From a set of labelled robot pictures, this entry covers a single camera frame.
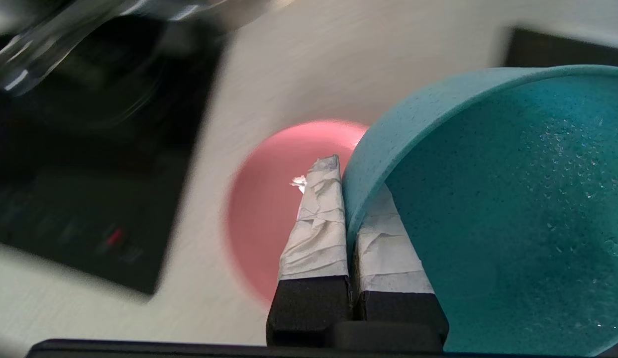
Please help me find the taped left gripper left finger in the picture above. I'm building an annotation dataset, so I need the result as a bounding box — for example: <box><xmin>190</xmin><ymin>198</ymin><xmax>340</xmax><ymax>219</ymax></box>
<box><xmin>266</xmin><ymin>155</ymin><xmax>352</xmax><ymax>347</ymax></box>

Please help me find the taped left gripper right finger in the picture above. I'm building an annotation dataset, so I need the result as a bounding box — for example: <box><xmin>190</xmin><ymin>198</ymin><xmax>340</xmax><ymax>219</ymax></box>
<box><xmin>354</xmin><ymin>184</ymin><xmax>450</xmax><ymax>350</ymax></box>

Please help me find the pink round plate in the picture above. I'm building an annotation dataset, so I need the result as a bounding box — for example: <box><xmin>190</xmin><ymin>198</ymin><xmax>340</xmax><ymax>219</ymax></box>
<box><xmin>224</xmin><ymin>119</ymin><xmax>372</xmax><ymax>306</ymax></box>

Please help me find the teal bowl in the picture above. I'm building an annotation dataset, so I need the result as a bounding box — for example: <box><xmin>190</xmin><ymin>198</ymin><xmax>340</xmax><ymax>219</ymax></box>
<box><xmin>341</xmin><ymin>65</ymin><xmax>618</xmax><ymax>357</ymax></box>

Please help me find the black cooktop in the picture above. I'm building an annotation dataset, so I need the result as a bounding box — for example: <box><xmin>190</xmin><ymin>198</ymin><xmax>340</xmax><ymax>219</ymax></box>
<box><xmin>0</xmin><ymin>20</ymin><xmax>225</xmax><ymax>296</ymax></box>

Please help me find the clear glass bowl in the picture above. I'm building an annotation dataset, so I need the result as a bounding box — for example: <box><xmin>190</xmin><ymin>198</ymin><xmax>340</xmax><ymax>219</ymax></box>
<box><xmin>0</xmin><ymin>0</ymin><xmax>290</xmax><ymax>97</ymax></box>

